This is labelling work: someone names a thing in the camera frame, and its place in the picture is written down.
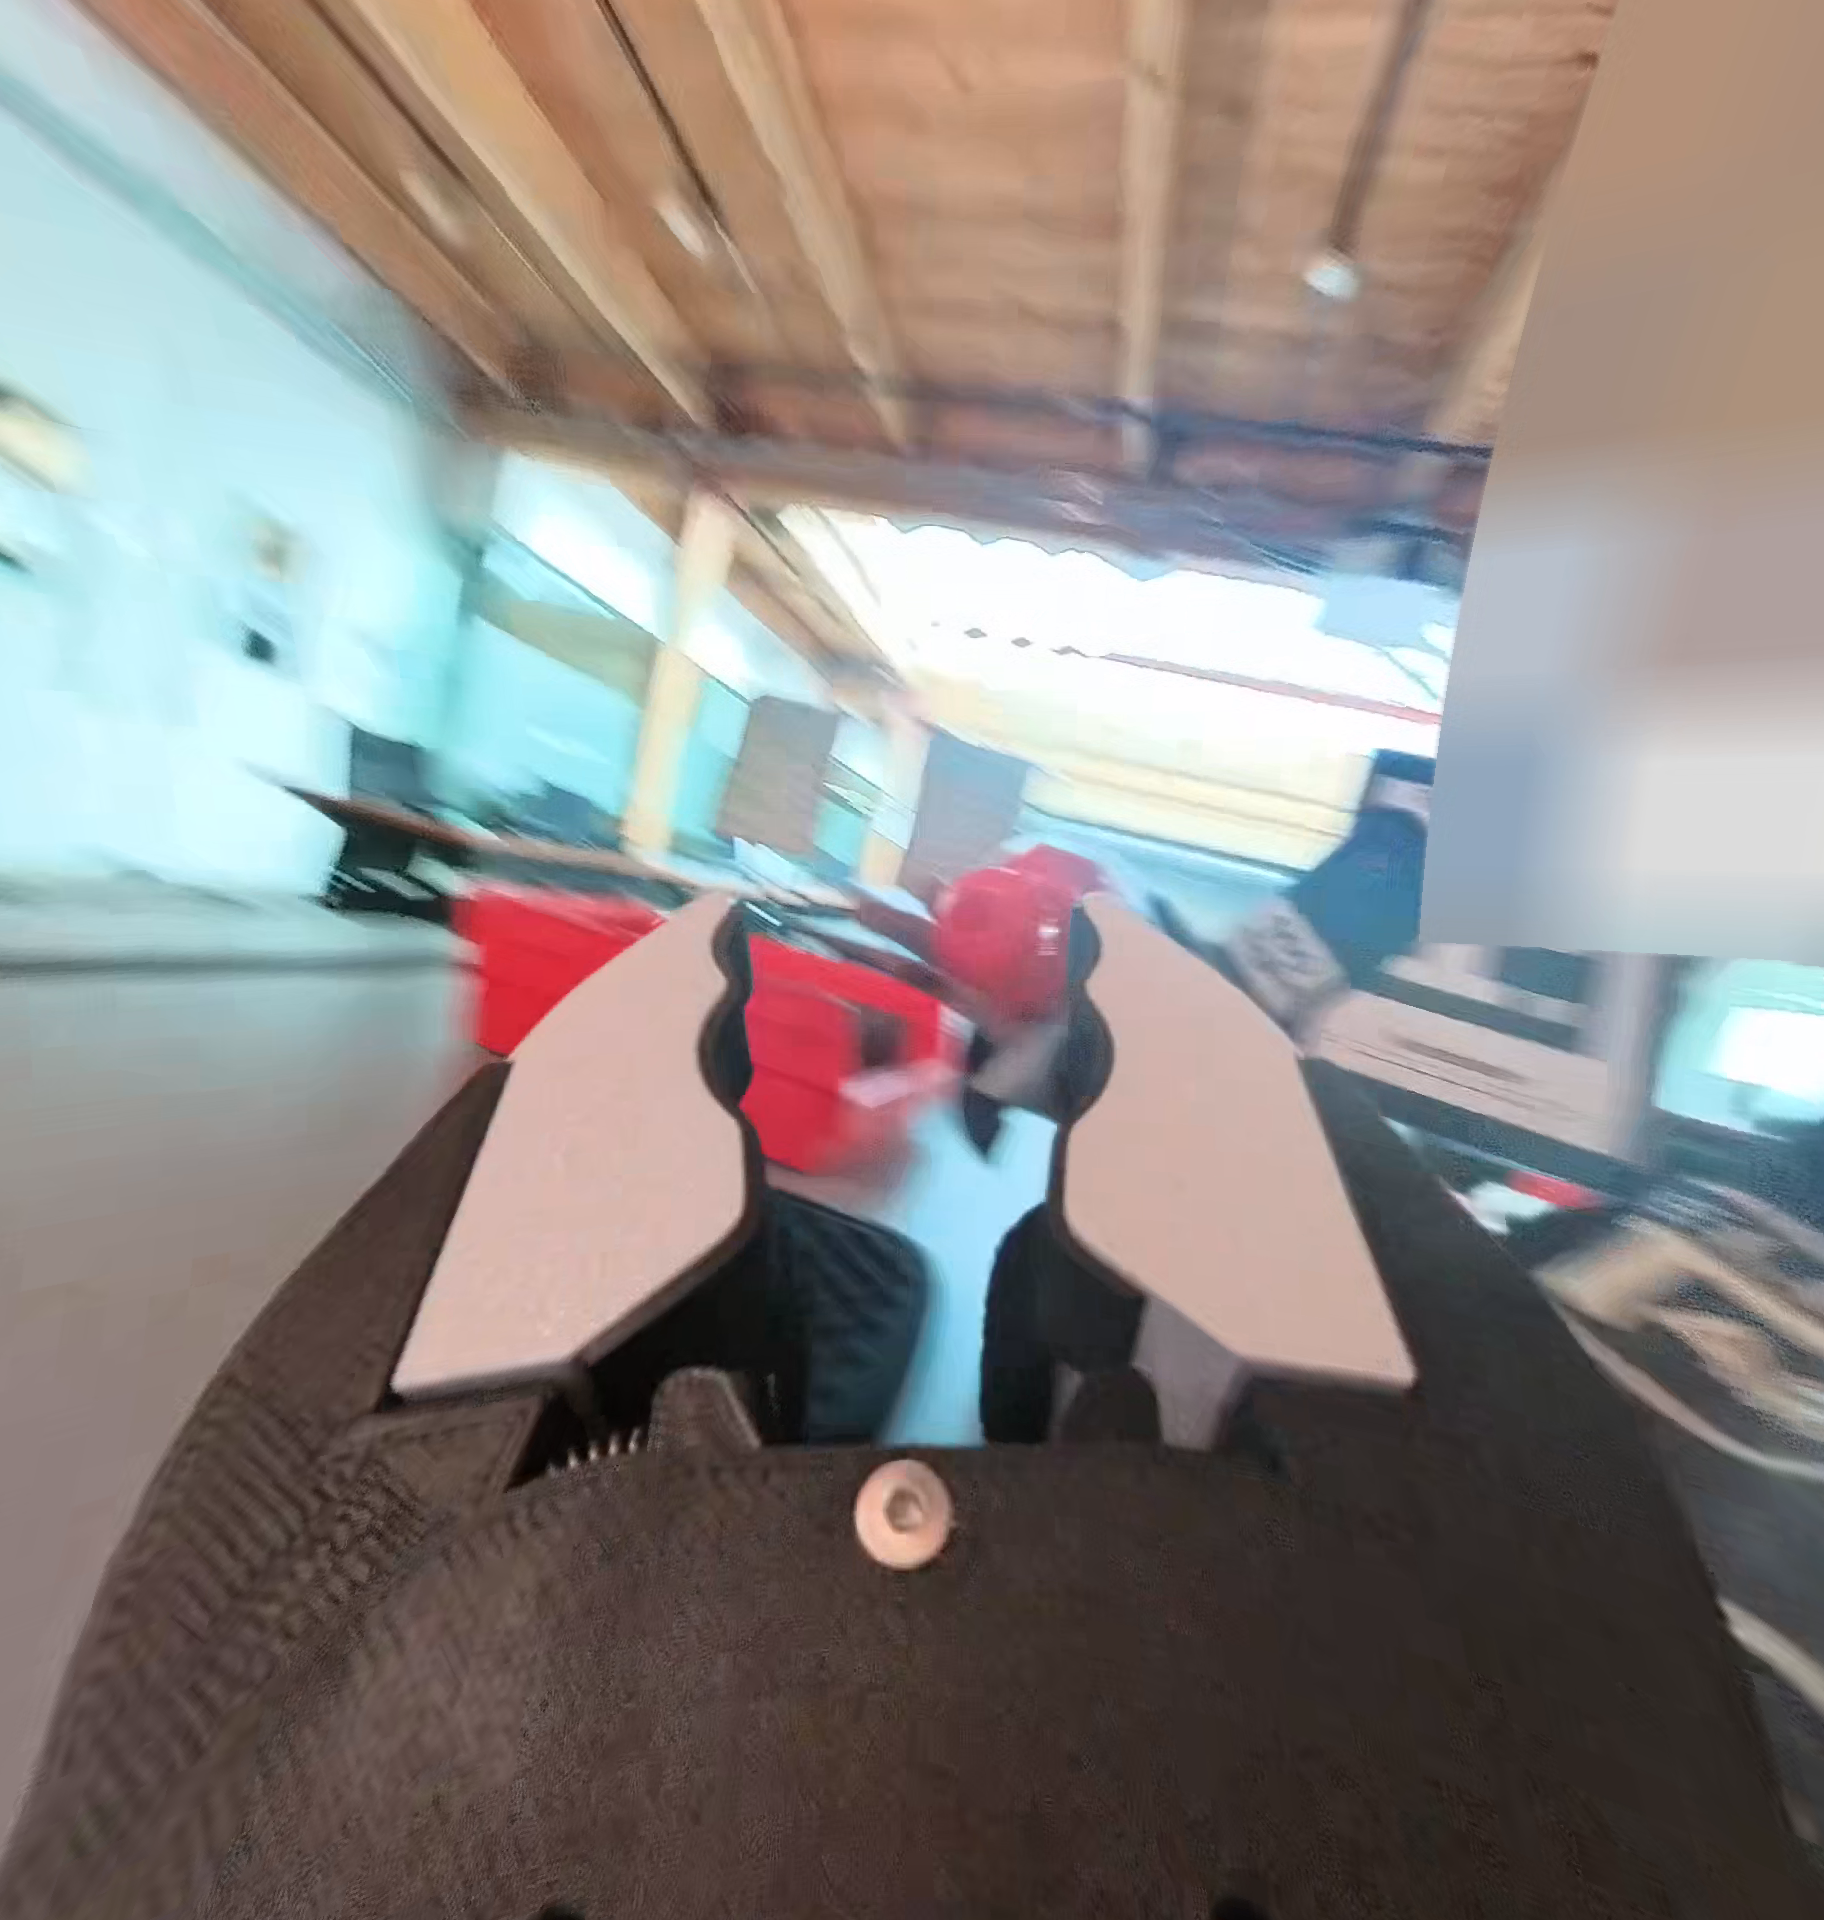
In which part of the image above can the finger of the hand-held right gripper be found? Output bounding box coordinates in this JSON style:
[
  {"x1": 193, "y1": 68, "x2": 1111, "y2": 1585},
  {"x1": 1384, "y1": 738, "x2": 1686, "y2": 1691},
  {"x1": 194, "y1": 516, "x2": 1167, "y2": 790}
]
[{"x1": 978, "y1": 1018, "x2": 1075, "y2": 1118}]

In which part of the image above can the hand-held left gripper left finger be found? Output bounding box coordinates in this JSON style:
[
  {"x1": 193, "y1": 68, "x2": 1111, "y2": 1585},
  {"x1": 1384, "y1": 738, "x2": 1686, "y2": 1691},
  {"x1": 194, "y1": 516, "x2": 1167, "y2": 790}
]
[{"x1": 389, "y1": 893, "x2": 766, "y2": 1400}]

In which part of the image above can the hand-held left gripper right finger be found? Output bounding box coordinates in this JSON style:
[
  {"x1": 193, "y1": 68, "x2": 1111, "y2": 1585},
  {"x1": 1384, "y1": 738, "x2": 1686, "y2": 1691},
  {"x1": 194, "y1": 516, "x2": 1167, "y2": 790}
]
[{"x1": 1053, "y1": 896, "x2": 1418, "y2": 1453}]

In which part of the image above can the red round plastic block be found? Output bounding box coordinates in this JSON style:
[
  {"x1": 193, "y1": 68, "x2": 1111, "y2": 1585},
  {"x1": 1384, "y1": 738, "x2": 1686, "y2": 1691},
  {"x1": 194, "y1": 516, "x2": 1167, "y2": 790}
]
[{"x1": 930, "y1": 843, "x2": 1111, "y2": 1026}]

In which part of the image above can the red plastic storage bin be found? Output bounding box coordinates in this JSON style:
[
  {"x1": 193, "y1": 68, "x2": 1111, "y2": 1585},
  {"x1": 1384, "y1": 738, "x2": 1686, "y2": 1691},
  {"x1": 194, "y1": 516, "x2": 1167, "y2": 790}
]
[{"x1": 449, "y1": 883, "x2": 961, "y2": 1176}]

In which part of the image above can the handwritten whiteboard sign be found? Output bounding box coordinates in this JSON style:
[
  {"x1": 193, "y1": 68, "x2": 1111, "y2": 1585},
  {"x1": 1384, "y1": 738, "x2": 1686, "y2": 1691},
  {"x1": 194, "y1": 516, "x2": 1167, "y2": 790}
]
[
  {"x1": 908, "y1": 733, "x2": 1031, "y2": 889},
  {"x1": 714, "y1": 694, "x2": 842, "y2": 859}
]

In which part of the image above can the black foam pad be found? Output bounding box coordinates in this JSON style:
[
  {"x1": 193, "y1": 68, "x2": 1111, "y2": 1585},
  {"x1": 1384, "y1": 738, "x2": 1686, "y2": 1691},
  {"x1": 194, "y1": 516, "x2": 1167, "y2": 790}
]
[{"x1": 769, "y1": 1198, "x2": 931, "y2": 1445}]

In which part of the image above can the wooden support post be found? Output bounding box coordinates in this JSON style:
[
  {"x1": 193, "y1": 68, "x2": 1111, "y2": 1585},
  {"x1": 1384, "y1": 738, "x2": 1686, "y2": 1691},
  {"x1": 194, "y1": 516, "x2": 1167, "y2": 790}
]
[{"x1": 624, "y1": 492, "x2": 736, "y2": 859}]

